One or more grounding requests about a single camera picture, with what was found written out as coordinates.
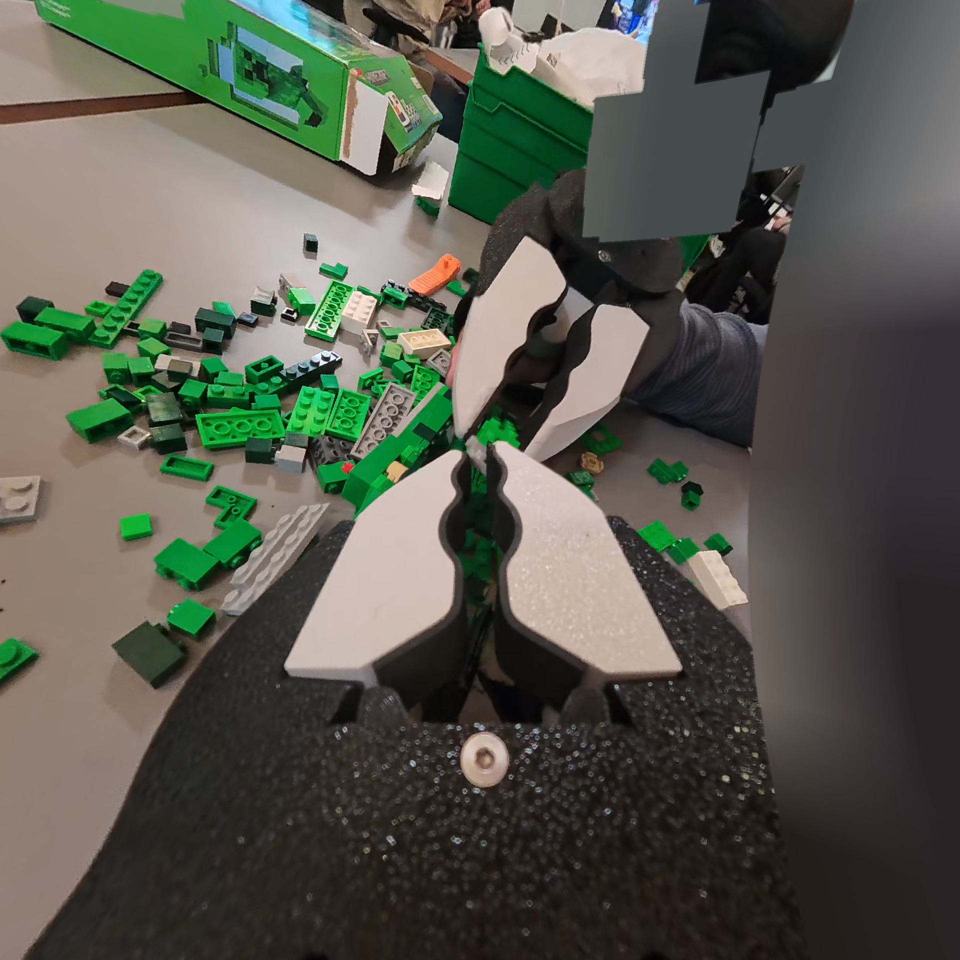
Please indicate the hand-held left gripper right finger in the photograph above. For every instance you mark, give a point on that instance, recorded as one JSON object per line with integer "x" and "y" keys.
{"x": 585, "y": 592}

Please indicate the grey studded brick plate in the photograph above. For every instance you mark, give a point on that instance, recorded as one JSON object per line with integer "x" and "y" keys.
{"x": 386, "y": 416}

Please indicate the pile of green toy bricks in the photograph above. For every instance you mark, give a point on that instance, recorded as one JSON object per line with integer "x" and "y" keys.
{"x": 240, "y": 427}

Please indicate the white plastic bag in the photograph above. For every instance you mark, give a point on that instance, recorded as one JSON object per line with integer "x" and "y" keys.
{"x": 592, "y": 60}

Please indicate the orange brick separator tool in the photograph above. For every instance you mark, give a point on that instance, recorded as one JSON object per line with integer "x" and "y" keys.
{"x": 435, "y": 274}

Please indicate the green brick model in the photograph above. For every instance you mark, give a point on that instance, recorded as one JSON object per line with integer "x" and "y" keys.
{"x": 390, "y": 465}

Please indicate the white plastic part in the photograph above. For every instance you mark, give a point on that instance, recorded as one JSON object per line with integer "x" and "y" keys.
{"x": 502, "y": 34}

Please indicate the green toy brick box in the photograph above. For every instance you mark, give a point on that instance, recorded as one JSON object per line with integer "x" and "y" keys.
{"x": 247, "y": 67}

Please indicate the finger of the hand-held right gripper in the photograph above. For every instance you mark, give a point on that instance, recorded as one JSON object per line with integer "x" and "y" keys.
{"x": 607, "y": 367}
{"x": 502, "y": 322}

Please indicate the small light grey brick plate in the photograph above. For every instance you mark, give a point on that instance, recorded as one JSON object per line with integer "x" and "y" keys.
{"x": 16, "y": 499}

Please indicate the long light grey brick plate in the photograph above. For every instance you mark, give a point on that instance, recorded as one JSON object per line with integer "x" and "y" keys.
{"x": 274, "y": 559}

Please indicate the white toy brick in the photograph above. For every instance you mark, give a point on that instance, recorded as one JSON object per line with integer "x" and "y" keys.
{"x": 358, "y": 311}
{"x": 424, "y": 343}
{"x": 716, "y": 579}

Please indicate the person's right forearm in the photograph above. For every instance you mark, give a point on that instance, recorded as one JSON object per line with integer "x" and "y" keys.
{"x": 697, "y": 367}

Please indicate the grey desk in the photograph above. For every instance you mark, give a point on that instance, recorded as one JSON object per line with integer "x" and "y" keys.
{"x": 150, "y": 187}

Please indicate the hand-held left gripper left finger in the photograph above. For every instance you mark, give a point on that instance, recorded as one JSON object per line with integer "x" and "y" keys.
{"x": 375, "y": 585}

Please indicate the stacked green plastic bins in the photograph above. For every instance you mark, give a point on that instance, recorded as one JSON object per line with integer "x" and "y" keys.
{"x": 510, "y": 127}

